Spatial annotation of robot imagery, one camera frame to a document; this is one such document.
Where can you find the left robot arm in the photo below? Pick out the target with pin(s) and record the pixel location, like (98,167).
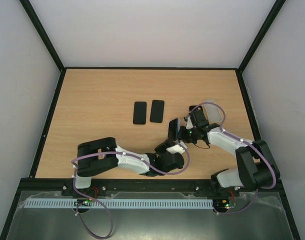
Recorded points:
(99,156)

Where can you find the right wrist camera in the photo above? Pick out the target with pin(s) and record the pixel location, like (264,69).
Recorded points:
(189,124)

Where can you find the white slotted cable duct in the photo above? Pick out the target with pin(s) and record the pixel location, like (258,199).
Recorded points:
(65,203)

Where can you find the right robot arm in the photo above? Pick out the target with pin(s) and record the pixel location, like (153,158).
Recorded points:
(256,166)

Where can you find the phone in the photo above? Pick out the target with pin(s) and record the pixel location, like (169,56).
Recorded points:
(173,130)
(140,113)

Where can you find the black smartphone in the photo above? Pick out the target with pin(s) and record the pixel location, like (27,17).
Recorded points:
(157,111)

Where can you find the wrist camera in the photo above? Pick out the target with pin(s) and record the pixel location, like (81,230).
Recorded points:
(189,124)
(179,147)

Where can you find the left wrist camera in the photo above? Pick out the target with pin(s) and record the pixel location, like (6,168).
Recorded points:
(179,147)

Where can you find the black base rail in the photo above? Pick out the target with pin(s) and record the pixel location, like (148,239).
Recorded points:
(199,188)

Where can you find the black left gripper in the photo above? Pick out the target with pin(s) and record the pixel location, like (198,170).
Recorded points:
(158,149)

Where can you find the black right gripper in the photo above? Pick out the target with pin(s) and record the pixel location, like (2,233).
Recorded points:
(185,130)

